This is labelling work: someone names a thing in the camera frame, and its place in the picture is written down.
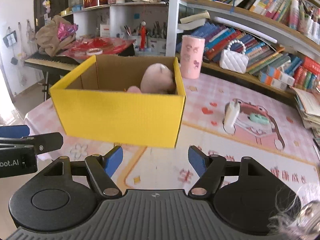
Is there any pink plush pig toy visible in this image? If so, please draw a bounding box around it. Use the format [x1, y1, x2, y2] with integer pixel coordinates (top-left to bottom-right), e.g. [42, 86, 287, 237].
[127, 63, 176, 94]

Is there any pink printed table mat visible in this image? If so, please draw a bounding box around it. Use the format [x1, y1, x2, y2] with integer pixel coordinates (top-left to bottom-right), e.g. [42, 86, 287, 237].
[24, 72, 320, 201]

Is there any white rectangular charger block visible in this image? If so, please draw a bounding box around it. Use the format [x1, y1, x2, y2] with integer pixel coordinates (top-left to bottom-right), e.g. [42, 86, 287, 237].
[223, 100, 240, 134]

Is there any yellow cardboard box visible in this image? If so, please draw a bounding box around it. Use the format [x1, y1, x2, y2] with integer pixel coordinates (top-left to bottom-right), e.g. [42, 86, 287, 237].
[50, 54, 186, 148]

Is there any mint green small clip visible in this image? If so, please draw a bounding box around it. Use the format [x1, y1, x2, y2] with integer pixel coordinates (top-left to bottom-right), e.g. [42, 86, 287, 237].
[248, 113, 270, 125]

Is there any black electric piano keyboard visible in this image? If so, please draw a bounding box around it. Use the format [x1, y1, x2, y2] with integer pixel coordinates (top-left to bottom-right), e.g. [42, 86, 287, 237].
[24, 52, 80, 71]

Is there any orange white box lower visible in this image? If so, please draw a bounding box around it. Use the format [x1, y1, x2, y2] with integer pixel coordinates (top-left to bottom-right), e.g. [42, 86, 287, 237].
[259, 72, 287, 91]

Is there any orange white box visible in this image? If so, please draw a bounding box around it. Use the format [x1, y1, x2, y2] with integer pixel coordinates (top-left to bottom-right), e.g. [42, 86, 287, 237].
[266, 66, 295, 86]
[259, 72, 287, 91]

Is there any beige crumpled cloth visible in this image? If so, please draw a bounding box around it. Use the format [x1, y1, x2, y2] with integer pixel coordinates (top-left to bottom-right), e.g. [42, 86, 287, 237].
[36, 15, 76, 57]

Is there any white quilted pearl handbag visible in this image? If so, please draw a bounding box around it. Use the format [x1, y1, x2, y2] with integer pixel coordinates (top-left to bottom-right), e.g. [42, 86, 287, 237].
[219, 40, 249, 74]

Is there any white tape roll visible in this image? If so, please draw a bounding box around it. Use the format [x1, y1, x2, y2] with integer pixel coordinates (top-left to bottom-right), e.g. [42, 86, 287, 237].
[86, 48, 103, 56]

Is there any orange white box upper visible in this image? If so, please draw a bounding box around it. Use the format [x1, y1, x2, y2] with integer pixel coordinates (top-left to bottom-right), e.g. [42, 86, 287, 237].
[266, 66, 295, 86]

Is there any stack of papers and notebooks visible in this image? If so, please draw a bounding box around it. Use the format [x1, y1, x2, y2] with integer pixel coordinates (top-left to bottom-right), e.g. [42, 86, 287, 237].
[293, 87, 320, 138]

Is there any row of lower shelf books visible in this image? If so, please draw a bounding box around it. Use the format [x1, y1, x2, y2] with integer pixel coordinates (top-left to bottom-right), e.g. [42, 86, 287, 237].
[176, 21, 303, 77]

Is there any row of shelf books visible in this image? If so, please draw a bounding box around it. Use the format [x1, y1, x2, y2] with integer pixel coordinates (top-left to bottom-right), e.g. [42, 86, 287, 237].
[212, 0, 301, 23]
[176, 21, 303, 77]

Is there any pink cylindrical cup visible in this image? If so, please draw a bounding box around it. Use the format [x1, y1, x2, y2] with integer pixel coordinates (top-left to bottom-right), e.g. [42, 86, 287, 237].
[180, 35, 205, 79]

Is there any orange red figurine bottle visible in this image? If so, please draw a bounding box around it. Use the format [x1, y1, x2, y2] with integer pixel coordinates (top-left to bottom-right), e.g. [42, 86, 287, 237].
[139, 21, 146, 51]

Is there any red dictionary book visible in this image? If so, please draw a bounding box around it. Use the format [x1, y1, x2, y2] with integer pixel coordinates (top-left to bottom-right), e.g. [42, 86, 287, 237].
[293, 56, 319, 86]

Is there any white shelf unit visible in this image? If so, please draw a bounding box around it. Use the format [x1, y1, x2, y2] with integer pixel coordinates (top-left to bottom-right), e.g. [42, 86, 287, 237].
[73, 0, 319, 61]

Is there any row of upper shelf books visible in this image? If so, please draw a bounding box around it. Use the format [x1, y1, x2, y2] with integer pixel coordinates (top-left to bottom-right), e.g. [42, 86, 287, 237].
[212, 0, 301, 23]

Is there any fuzzy keychain pompom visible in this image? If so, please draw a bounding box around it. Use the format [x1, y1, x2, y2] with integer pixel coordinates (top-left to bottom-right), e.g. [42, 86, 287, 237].
[268, 183, 319, 239]

